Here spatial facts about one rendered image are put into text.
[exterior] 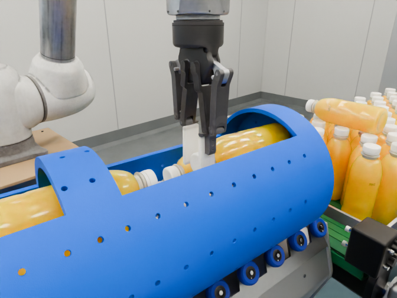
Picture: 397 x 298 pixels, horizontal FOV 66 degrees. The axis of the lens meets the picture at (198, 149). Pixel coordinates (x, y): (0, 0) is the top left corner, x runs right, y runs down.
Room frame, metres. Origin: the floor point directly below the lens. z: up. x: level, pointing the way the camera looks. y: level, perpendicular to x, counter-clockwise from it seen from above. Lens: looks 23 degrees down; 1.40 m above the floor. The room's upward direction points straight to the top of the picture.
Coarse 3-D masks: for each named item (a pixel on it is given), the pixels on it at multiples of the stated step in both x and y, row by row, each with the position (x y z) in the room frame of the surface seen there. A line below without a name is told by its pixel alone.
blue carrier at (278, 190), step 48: (288, 144) 0.49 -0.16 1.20; (96, 192) 0.31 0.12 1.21; (144, 192) 0.33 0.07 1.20; (192, 192) 0.35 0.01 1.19; (240, 192) 0.39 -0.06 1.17; (288, 192) 0.43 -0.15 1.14; (0, 240) 0.24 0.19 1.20; (48, 240) 0.25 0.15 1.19; (96, 240) 0.27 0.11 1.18; (144, 240) 0.29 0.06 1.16; (192, 240) 0.32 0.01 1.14; (240, 240) 0.36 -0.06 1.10; (0, 288) 0.21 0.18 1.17; (48, 288) 0.22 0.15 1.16; (96, 288) 0.24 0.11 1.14; (144, 288) 0.27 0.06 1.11; (192, 288) 0.31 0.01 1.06
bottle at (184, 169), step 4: (180, 160) 0.53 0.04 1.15; (176, 164) 0.52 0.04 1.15; (180, 164) 0.53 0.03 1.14; (184, 164) 0.52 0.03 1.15; (188, 164) 0.52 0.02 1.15; (180, 168) 0.51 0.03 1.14; (184, 168) 0.52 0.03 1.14; (188, 168) 0.51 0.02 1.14; (180, 172) 0.51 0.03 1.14; (184, 172) 0.51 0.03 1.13; (188, 172) 0.51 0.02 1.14
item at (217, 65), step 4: (216, 60) 0.44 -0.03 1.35; (216, 64) 0.43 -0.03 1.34; (220, 64) 0.44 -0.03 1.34; (216, 68) 0.43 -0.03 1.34; (220, 68) 0.43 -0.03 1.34; (224, 68) 0.43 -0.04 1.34; (224, 72) 0.42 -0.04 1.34; (228, 72) 0.42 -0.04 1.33; (212, 76) 0.43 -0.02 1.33; (224, 76) 0.42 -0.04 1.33; (228, 76) 0.42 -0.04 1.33; (224, 80) 0.42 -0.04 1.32
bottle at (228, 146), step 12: (240, 132) 0.54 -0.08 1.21; (252, 132) 0.54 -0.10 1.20; (264, 132) 0.55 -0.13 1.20; (276, 132) 0.56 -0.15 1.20; (288, 132) 0.58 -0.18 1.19; (216, 144) 0.49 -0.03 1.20; (228, 144) 0.49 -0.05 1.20; (240, 144) 0.50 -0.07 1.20; (252, 144) 0.51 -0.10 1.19; (264, 144) 0.53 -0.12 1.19; (216, 156) 0.48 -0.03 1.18; (228, 156) 0.48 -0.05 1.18
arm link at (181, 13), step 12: (168, 0) 0.46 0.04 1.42; (180, 0) 0.44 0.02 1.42; (192, 0) 0.43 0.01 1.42; (204, 0) 0.43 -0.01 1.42; (216, 0) 0.44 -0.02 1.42; (228, 0) 0.46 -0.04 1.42; (168, 12) 0.46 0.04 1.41; (180, 12) 0.44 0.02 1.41; (192, 12) 0.43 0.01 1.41; (204, 12) 0.43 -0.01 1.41; (216, 12) 0.44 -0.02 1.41; (228, 12) 0.46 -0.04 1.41
